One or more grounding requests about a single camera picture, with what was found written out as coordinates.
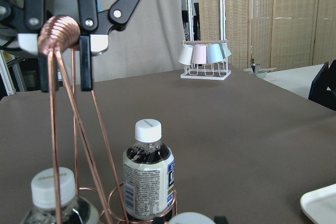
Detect blue cup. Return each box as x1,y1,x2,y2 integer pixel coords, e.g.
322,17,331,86
207,44,224,63

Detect tea bottle dark liquid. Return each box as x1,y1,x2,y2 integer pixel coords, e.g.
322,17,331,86
168,212,215,224

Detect white cup rack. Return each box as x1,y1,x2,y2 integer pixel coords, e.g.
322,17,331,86
180,40,231,81

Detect green cup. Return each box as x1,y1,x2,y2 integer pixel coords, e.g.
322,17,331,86
219,42,232,60

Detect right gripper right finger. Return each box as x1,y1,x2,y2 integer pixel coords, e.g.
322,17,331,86
214,216,228,224

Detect white cup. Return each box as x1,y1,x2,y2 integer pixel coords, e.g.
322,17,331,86
177,44,193,66

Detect cream rabbit tray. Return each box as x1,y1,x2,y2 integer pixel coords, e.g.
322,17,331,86
300,184,335,224

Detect pink cup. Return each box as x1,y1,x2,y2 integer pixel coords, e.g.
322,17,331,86
192,44,207,64

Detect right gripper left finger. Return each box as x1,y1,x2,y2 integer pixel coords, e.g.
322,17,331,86
153,217,165,224

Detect copper wire bottle basket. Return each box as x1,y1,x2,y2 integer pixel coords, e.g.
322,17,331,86
37,15,178,224

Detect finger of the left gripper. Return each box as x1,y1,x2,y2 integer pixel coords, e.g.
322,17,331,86
1,0,49,92
78,0,140,91

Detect black equipment case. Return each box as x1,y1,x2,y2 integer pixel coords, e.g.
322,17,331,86
308,60,336,111

